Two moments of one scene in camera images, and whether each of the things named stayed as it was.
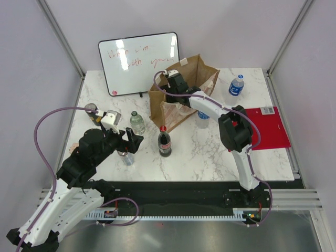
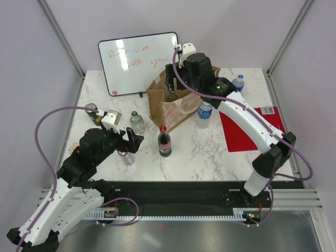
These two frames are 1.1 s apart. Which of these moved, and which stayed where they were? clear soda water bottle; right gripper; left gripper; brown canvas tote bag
Moved: right gripper
Stayed: left gripper; brown canvas tote bag; clear soda water bottle
